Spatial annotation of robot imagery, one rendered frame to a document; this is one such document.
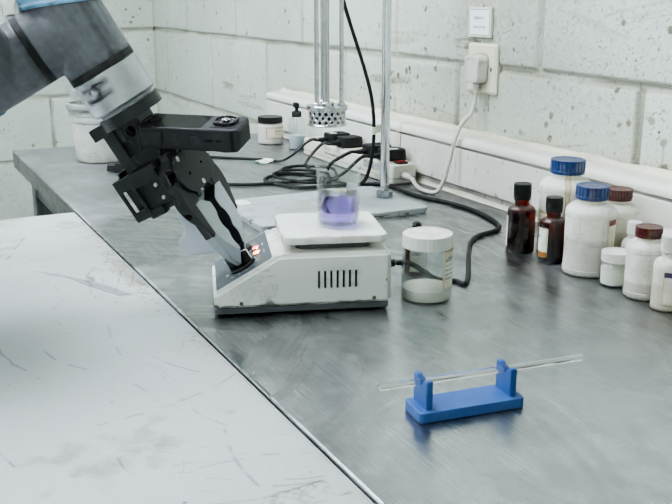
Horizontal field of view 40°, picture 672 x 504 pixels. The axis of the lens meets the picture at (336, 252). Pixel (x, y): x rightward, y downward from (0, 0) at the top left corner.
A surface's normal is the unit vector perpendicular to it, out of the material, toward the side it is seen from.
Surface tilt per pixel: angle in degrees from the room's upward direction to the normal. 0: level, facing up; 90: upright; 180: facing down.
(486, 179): 90
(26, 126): 90
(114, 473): 0
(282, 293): 90
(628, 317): 0
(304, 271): 90
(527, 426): 0
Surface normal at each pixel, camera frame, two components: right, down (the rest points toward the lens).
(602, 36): -0.89, 0.12
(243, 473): 0.00, -0.96
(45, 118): 0.45, 0.24
